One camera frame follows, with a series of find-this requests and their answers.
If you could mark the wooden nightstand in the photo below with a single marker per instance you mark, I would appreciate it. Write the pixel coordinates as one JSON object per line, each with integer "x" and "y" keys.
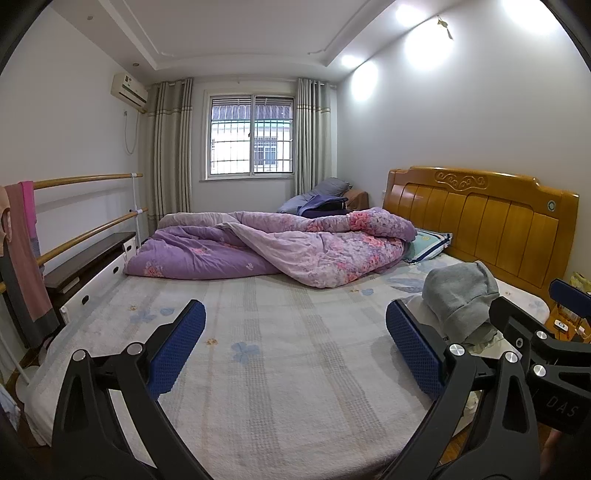
{"x": 550, "y": 321}

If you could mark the white pillow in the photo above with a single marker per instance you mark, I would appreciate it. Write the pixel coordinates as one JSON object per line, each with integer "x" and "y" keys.
{"x": 524, "y": 297}

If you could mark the person's right hand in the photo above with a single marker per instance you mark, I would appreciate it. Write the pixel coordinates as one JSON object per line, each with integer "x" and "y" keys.
{"x": 550, "y": 445}

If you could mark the grey hoodie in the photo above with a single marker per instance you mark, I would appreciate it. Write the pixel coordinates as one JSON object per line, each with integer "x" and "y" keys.
{"x": 461, "y": 290}

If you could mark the wooden headboard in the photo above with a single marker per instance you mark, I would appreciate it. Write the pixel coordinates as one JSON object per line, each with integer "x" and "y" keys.
{"x": 485, "y": 217}

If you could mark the dark blue clothes pile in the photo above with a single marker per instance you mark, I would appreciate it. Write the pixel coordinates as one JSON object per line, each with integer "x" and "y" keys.
{"x": 323, "y": 206}

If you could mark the white floral bed blanket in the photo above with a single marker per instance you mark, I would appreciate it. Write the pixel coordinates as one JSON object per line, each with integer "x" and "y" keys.
{"x": 277, "y": 346}

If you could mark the pink hanging garment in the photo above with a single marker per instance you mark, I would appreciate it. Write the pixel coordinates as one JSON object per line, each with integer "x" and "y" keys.
{"x": 30, "y": 249}

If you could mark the teal striped pillow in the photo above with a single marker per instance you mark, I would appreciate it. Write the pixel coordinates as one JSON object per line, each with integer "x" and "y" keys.
{"x": 429, "y": 244}

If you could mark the wooden barre rail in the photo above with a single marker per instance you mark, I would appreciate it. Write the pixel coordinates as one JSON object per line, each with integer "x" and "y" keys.
{"x": 87, "y": 179}
{"x": 92, "y": 235}

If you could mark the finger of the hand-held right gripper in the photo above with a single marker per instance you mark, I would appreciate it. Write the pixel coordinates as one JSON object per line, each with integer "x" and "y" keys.
{"x": 512, "y": 323}
{"x": 570, "y": 300}

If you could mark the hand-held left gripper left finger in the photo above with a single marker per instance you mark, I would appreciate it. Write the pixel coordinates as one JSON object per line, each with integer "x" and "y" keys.
{"x": 178, "y": 344}

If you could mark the brown cushion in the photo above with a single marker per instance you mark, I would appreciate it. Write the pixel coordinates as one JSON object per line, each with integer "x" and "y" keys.
{"x": 358, "y": 198}

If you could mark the white air conditioner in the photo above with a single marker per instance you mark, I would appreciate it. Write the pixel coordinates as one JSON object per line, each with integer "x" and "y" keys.
{"x": 129, "y": 90}

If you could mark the white barre post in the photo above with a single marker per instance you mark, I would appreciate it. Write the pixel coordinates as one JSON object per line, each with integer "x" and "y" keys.
{"x": 135, "y": 207}

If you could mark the grey striped curtain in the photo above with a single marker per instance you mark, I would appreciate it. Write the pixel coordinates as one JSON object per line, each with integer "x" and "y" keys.
{"x": 171, "y": 147}
{"x": 311, "y": 138}

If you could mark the barred window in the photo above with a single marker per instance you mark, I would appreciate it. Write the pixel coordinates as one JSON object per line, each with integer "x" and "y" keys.
{"x": 251, "y": 136}

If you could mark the dark grey hanging garment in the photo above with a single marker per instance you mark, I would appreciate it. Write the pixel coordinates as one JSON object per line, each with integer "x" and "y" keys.
{"x": 27, "y": 318}

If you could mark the pale yellow bag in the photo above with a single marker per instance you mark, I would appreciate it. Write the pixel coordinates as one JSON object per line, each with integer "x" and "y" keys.
{"x": 581, "y": 282}

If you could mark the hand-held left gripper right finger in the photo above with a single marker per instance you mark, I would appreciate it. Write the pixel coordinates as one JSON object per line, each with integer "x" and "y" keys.
{"x": 415, "y": 344}

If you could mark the purple floral quilt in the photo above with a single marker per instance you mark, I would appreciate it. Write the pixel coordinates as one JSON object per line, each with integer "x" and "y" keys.
{"x": 277, "y": 244}

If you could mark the white cabinet with dark top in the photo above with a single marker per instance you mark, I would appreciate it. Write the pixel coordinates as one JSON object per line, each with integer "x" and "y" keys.
{"x": 87, "y": 272}

